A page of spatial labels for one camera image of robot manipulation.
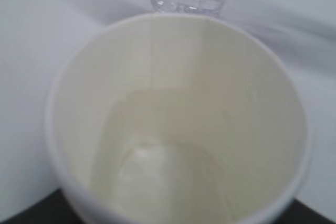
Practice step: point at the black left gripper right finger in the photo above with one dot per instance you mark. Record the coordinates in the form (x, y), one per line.
(299, 213)

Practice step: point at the white paper cup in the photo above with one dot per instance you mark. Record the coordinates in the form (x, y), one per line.
(176, 118)

